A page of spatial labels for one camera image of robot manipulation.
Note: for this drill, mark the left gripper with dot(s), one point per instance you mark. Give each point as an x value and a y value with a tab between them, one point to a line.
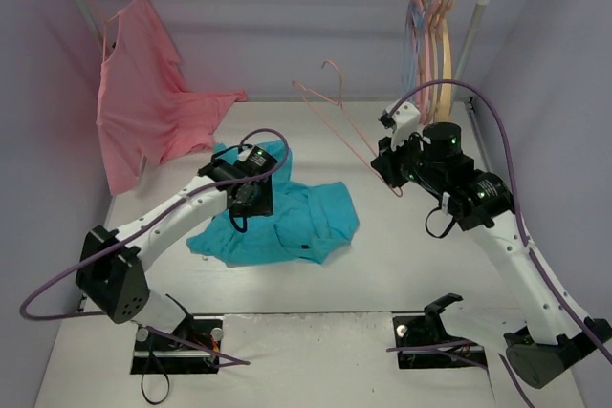
255	207

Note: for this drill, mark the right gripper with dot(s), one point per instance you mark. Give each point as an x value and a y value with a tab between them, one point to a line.
383	161

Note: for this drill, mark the pink wire hanger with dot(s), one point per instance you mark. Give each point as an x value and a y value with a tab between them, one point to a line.
311	97

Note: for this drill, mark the blue t-shirt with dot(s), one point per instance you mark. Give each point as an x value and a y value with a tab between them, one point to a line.
308	223

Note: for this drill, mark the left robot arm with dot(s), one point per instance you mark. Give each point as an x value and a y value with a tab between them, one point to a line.
115	261

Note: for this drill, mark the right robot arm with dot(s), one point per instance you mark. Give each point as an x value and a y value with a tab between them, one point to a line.
552	333

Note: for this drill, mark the tan wooden hanger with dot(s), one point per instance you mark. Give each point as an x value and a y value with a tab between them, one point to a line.
444	69

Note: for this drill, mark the pink thick hanger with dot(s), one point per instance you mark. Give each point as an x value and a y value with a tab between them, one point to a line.
430	57

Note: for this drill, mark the pink t-shirt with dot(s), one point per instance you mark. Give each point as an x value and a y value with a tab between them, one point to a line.
146	113

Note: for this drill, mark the blue hanger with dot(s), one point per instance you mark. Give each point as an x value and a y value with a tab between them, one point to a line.
414	37

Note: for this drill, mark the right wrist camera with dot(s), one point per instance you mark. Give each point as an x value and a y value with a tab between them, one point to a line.
402	119

